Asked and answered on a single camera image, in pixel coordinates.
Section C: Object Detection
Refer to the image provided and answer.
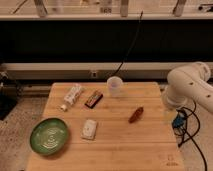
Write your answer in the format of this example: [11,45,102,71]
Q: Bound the black floor cables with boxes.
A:
[173,100,209,171]

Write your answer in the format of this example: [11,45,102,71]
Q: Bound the white soap bar box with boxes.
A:
[81,119,98,140]

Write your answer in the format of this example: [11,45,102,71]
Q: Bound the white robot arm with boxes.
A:
[162,62,213,123]

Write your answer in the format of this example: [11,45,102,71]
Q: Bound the white plastic bottle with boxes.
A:
[60,84,83,111]

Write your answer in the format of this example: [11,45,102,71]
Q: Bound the blue cable connector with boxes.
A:
[172,114,186,128]

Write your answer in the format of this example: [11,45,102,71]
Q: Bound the black hanging cable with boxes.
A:
[106,10,144,80]

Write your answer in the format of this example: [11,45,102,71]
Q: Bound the black equipment at left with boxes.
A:
[0,71,21,121]

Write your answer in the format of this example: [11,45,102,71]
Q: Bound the green ceramic plate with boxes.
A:
[29,118,69,156]

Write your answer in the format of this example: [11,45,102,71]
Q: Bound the dark chocolate bar wrapper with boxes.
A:
[85,91,103,109]

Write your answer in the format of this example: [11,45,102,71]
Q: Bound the translucent plastic cup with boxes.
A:
[107,76,123,97]

